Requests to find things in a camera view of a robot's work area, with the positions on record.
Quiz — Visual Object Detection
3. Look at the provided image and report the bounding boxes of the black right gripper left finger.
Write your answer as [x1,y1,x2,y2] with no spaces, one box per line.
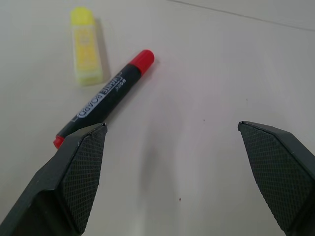
[0,122,108,236]

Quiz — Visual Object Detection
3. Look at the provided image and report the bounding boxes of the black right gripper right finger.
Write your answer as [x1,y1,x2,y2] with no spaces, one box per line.
[237,120,315,236]

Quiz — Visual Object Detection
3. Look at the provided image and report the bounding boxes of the black whiteboard marker red cap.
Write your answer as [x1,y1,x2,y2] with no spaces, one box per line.
[53,49,156,150]

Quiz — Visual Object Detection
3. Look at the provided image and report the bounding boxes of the yellow eraser in sleeve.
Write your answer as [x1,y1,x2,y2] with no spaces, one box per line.
[70,6,104,87]

